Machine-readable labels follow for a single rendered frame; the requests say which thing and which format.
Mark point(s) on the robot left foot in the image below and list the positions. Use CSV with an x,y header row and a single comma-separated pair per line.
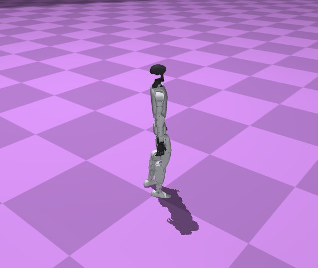
x,y
148,183

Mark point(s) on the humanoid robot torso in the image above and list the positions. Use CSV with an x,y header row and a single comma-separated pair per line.
x,y
153,92

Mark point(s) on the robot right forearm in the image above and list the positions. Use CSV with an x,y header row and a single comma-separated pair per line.
x,y
160,126

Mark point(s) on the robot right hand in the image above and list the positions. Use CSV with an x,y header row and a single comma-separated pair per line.
x,y
160,148

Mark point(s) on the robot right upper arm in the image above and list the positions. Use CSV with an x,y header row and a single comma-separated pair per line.
x,y
159,99

